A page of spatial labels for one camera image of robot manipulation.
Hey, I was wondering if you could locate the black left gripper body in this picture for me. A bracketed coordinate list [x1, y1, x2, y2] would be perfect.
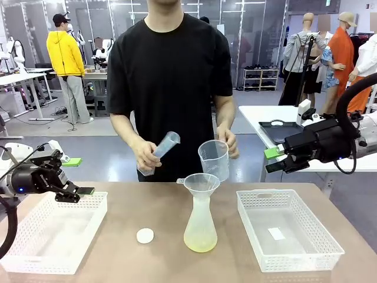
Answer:
[10, 163, 67, 195]

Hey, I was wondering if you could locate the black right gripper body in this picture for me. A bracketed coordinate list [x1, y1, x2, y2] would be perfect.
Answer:
[284, 117, 362, 163]

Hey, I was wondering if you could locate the clear plastic measuring beaker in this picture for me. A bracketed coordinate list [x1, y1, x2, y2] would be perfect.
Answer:
[197, 140, 230, 183]

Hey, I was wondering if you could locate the white perforated plastic basket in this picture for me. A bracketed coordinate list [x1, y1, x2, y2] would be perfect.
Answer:
[236, 189, 345, 273]
[0, 191, 109, 275]

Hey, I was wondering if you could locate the white round flask cap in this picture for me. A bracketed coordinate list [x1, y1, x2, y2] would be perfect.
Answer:
[136, 228, 155, 245]

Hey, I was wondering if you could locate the translucent plastic funnel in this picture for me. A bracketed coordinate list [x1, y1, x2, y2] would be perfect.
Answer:
[176, 173, 221, 205]

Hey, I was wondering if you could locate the clear plastic measuring cylinder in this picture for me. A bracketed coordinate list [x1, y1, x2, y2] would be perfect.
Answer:
[137, 131, 181, 177]

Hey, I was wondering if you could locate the translucent plastic conical flask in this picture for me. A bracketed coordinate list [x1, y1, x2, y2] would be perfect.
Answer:
[183, 193, 218, 253]

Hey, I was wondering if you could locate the person's left forearm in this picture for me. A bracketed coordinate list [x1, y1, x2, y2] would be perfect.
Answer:
[214, 94, 238, 133]

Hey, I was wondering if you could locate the person's right forearm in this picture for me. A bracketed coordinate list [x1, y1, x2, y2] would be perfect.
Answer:
[110, 113, 148, 154]

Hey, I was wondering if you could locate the person's left hand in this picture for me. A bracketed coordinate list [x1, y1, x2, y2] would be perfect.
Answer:
[216, 126, 240, 160]

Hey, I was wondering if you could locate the person's right hand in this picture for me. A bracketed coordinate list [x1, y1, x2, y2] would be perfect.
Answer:
[132, 140, 163, 172]

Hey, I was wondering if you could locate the black tray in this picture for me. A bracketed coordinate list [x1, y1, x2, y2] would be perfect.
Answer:
[258, 120, 304, 145]

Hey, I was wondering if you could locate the dark grey step stool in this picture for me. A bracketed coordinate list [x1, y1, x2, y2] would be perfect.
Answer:
[94, 94, 109, 118]

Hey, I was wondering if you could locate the figure in blue floral dress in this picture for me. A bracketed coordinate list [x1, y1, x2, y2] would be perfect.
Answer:
[316, 14, 339, 92]

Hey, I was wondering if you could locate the white shoe rack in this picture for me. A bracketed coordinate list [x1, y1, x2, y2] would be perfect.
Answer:
[243, 67, 280, 91]

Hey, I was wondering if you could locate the light wood workbench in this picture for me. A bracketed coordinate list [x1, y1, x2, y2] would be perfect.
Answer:
[49, 69, 109, 116]

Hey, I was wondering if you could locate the mannequin in orange dress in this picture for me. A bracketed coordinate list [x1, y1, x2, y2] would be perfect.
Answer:
[319, 11, 359, 119]

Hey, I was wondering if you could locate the mannequin in grey shirt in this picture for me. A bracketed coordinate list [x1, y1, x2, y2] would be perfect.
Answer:
[278, 12, 328, 111]

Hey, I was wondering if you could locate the mannequin with orange trousers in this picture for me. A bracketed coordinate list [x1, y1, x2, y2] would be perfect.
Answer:
[343, 13, 377, 119]

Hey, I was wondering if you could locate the white long desk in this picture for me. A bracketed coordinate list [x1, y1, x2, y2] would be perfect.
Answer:
[0, 72, 55, 121]

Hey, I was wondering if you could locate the person in yellow hoodie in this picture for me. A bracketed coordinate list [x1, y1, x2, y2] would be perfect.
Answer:
[46, 13, 95, 124]

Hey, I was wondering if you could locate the seated person in black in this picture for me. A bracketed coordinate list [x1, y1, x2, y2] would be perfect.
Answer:
[92, 37, 110, 65]

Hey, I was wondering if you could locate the person in black t-shirt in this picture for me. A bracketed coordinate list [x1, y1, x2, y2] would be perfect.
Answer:
[106, 0, 236, 183]

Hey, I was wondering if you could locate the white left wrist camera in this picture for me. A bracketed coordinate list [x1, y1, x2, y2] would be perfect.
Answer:
[48, 140, 71, 162]

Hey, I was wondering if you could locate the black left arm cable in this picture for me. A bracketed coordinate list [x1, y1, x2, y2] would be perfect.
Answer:
[0, 193, 19, 260]

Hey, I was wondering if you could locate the black camera tripod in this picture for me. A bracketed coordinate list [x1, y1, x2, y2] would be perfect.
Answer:
[294, 31, 318, 107]

